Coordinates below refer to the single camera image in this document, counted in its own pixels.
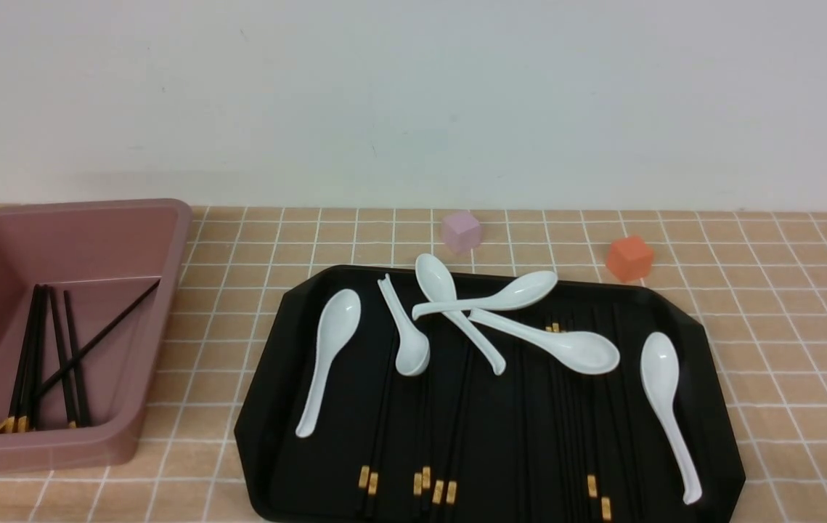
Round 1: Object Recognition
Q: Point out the black chopstick in bin right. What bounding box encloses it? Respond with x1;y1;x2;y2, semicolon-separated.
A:
62;289;92;427

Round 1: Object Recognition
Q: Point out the black plastic tray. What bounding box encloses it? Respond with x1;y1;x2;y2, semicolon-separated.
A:
235;265;746;522

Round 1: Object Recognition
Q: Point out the black chopstick in bin left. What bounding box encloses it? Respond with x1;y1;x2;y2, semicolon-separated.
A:
22;285;46;431

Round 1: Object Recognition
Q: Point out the white ceramic spoon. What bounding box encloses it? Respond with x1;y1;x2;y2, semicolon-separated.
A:
378;274;431;377
295;288;361;438
469;310;620;376
641;331;703;504

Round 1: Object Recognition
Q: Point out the orange cube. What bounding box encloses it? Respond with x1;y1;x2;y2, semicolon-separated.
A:
606;235;655;283

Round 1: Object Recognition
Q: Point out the black chopstick in bin middle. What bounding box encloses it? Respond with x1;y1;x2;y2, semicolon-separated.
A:
47;285;79;429

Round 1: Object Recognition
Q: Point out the white ceramic spoon upright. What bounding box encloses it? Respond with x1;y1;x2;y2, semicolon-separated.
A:
378;274;431;377

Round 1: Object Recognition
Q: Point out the lilac cube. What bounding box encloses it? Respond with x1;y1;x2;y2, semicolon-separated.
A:
441;211;483;254

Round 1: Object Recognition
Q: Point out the pink plastic bin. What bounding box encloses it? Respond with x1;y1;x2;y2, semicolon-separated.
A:
0;199;192;474

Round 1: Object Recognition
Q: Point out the black chopstick in bin diagonal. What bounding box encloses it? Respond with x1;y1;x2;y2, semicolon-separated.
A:
33;280;160;402

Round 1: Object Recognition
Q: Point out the white ceramic spoon horizontal top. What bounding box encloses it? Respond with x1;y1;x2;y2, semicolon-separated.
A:
411;271;558;320

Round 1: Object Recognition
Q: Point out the white ceramic spoon diagonal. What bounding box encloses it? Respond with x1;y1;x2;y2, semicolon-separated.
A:
415;253;507;376

